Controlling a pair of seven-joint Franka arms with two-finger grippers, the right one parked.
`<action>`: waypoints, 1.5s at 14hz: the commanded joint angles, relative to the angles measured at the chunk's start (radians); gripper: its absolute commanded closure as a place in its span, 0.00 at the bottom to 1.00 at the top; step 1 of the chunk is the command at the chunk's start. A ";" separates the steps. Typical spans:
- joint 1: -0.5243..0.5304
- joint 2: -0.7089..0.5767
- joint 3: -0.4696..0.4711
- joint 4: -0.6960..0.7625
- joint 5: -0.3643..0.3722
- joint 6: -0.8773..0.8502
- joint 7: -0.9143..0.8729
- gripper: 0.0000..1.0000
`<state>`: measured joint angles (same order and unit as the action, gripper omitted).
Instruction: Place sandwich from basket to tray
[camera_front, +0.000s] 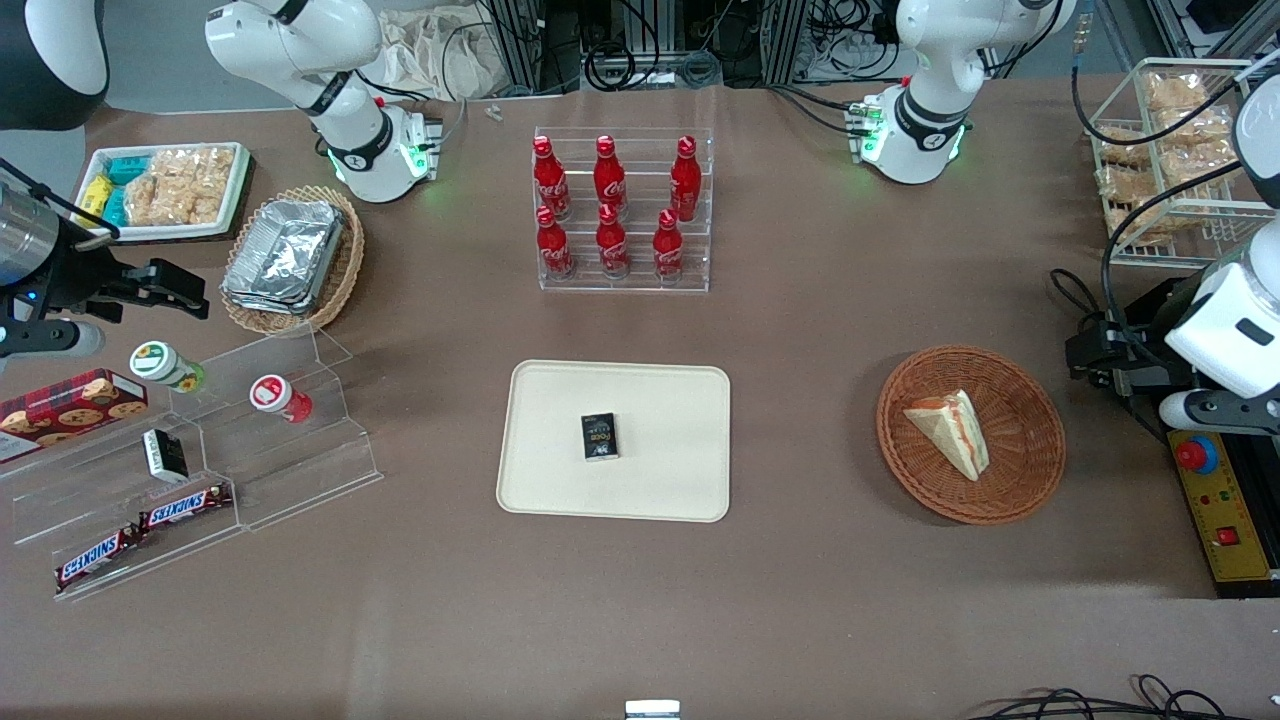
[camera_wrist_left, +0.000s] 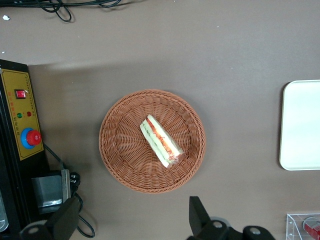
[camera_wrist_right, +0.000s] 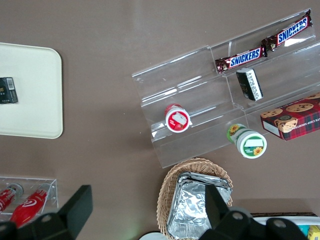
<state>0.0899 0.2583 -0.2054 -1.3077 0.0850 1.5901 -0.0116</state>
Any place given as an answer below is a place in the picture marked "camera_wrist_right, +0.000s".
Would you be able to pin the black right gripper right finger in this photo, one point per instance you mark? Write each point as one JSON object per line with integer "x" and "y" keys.
{"x": 216, "y": 207}

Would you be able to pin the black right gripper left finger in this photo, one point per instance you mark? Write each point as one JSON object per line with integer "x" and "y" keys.
{"x": 75, "y": 207}

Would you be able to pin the aluminium foil tray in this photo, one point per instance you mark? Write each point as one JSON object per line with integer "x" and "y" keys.
{"x": 212, "y": 178}
{"x": 190, "y": 207}

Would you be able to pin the light oval wicker basket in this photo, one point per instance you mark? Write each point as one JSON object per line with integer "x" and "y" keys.
{"x": 165, "y": 192}

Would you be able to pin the white rectangular snack tray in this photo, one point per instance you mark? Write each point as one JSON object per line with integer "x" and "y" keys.
{"x": 280, "y": 220}

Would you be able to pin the cream plastic serving tray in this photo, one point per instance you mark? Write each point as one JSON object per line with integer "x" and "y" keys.
{"x": 32, "y": 92}

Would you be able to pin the clear acrylic bottle rack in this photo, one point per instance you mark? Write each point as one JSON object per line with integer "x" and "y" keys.
{"x": 53, "y": 192}

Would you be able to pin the red cola bottle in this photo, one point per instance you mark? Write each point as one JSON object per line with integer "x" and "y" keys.
{"x": 8, "y": 197}
{"x": 30, "y": 203}

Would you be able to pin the green sunflower yogurt cup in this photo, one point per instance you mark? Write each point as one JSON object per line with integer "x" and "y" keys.
{"x": 251, "y": 145}

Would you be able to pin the teal snack packet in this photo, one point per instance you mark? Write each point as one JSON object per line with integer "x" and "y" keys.
{"x": 303, "y": 228}

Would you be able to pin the red strawberry yogurt cup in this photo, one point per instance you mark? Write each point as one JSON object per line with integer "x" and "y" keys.
{"x": 178, "y": 120}

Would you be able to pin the yellow snack packet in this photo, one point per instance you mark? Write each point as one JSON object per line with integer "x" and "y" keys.
{"x": 314, "y": 232}

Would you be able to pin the red tartan cookie box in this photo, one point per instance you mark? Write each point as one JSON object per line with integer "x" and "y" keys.
{"x": 295, "y": 120}

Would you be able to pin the black and white small box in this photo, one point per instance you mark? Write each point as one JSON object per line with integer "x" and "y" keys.
{"x": 250, "y": 85}

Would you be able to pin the clear acrylic tiered stand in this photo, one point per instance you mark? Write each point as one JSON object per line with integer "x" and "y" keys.
{"x": 190, "y": 82}

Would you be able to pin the small black carton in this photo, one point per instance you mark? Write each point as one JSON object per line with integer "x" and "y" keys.
{"x": 8, "y": 90}

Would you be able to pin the Snickers chocolate bar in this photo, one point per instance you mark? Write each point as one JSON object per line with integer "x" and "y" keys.
{"x": 290, "y": 31}
{"x": 243, "y": 58}

